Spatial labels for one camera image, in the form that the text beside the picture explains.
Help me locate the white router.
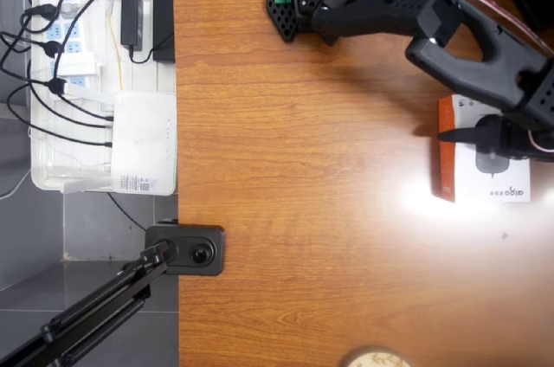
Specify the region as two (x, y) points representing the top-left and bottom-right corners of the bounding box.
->
(62, 82), (178, 197)

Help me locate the black desk stand base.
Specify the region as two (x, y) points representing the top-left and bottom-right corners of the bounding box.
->
(144, 220), (227, 277)

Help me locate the white power strip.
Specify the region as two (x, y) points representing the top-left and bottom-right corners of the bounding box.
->
(41, 0), (99, 100)

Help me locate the white plastic cable tray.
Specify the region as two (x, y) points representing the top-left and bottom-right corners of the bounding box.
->
(28, 0), (179, 191)

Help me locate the round wooden coaster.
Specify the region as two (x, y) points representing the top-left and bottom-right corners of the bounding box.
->
(344, 344), (411, 367)

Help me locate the white charger block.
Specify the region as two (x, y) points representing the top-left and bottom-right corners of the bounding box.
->
(57, 52), (100, 79)

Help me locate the wide black power adapter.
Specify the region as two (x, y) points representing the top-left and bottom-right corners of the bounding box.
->
(151, 0), (177, 63)

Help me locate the slim black power adapter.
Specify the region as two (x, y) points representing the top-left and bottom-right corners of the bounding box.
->
(119, 0), (145, 52)

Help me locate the orange white mouse box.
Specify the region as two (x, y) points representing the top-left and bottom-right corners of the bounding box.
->
(430, 93), (532, 204)

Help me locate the dark thin cable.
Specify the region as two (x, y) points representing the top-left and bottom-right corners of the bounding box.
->
(106, 192), (151, 234)

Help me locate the black router cable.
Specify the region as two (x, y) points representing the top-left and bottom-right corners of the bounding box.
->
(6, 83), (114, 150)
(64, 89), (114, 122)
(28, 59), (114, 130)

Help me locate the thin yellow cable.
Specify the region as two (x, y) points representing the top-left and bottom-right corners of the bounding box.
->
(107, 0), (126, 92)

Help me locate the red white servo cable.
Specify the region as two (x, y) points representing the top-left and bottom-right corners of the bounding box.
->
(461, 0), (554, 156)

